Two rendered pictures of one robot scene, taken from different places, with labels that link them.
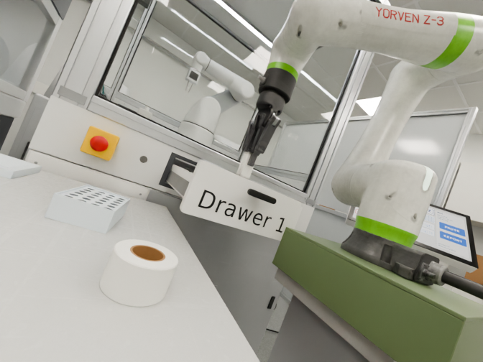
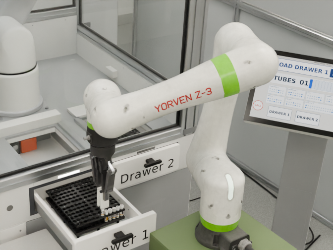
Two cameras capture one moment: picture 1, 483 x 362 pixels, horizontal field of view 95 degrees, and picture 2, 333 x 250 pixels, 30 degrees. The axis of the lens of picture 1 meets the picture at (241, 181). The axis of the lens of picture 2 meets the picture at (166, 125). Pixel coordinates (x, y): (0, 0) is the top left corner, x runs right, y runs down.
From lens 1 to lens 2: 157 cm
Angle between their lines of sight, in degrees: 32
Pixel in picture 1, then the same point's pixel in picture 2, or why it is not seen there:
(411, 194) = (222, 204)
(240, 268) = not seen: hidden behind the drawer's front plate
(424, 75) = not seen: hidden behind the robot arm
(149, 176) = (20, 215)
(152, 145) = (11, 195)
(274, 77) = (97, 139)
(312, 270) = not seen: outside the picture
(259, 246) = (145, 200)
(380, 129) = (212, 115)
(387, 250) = (217, 237)
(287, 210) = (145, 224)
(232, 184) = (99, 240)
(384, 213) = (209, 217)
